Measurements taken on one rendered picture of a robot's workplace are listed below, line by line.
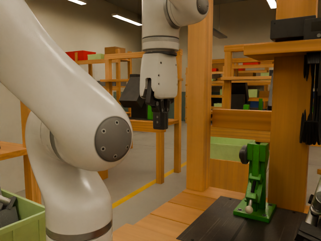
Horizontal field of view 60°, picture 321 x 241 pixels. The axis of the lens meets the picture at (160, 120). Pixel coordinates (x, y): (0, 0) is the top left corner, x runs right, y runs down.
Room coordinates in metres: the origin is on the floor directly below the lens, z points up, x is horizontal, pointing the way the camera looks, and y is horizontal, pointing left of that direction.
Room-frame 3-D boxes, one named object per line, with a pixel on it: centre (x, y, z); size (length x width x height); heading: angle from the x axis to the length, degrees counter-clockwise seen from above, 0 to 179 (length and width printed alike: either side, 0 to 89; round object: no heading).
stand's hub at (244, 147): (1.06, -0.33, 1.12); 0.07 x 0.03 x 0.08; 148
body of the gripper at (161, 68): (0.65, 0.00, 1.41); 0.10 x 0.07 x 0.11; 148
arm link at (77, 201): (0.52, 0.17, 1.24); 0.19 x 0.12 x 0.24; 47
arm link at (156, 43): (0.65, 0.00, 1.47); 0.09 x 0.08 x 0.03; 148
